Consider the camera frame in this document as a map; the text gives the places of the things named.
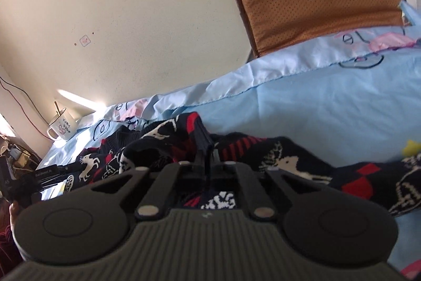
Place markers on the black red patterned sweater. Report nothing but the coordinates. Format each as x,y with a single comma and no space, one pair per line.
296,165

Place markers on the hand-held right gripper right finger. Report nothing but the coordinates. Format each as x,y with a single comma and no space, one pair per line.
243,182

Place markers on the small pink wall sticker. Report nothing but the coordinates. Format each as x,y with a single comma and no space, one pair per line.
85,40

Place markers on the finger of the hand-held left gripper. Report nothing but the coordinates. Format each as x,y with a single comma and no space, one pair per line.
74,169

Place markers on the white enamel mug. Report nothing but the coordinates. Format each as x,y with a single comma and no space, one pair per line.
62,128

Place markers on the small grey box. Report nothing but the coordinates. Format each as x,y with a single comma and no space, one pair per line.
15,153

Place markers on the light blue printed bedsheet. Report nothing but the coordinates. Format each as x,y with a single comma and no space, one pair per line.
312,103

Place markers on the wooden stick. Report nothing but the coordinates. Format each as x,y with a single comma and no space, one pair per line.
57,107

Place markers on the person's left forearm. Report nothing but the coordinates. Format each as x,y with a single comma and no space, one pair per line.
8,244

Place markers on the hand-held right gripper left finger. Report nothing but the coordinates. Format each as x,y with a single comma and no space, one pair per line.
201,149

